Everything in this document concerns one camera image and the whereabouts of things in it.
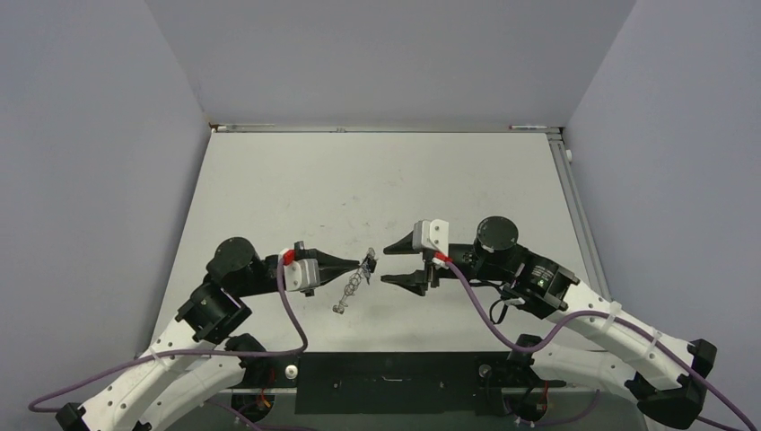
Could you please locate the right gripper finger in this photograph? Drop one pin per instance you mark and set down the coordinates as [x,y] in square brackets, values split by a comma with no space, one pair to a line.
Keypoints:
[416,282]
[403,246]

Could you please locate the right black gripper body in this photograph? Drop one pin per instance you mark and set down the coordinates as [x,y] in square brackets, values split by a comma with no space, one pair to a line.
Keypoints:
[433,272]

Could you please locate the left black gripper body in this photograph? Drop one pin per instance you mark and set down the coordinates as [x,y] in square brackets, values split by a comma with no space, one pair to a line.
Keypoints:
[305,252]

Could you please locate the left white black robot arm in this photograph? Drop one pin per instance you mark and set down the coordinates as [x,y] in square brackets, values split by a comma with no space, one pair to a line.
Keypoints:
[198,354]

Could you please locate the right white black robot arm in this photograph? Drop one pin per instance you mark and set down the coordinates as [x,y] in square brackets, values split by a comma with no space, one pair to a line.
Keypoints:
[594,342]

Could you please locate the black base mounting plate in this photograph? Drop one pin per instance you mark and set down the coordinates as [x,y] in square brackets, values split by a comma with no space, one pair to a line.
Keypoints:
[390,383]

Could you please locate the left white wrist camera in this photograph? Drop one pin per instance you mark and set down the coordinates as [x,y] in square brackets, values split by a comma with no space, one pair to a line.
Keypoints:
[301,275]

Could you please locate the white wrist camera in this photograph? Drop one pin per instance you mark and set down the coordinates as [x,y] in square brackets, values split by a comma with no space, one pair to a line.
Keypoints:
[301,275]
[432,235]

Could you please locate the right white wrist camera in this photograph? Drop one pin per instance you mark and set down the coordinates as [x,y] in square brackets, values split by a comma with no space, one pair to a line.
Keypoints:
[432,235]

